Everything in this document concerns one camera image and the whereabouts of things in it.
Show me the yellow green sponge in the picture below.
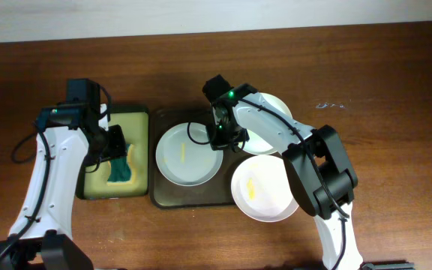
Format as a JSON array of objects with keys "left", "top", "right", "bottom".
[{"left": 107, "top": 144, "right": 136, "bottom": 185}]

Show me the white plate with yellow streak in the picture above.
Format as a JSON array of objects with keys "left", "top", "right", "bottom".
[{"left": 155, "top": 122, "right": 224, "bottom": 187}]

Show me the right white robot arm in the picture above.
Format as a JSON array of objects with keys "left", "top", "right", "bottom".
[{"left": 202, "top": 82, "right": 363, "bottom": 269}]

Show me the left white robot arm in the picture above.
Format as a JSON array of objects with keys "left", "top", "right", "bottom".
[{"left": 0, "top": 101, "right": 126, "bottom": 269}]

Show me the small tray with soapy water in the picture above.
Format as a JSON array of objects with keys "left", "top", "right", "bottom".
[{"left": 76, "top": 104, "right": 149, "bottom": 200}]

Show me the black base bracket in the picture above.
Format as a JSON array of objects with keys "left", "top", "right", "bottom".
[{"left": 361, "top": 262, "right": 416, "bottom": 270}]

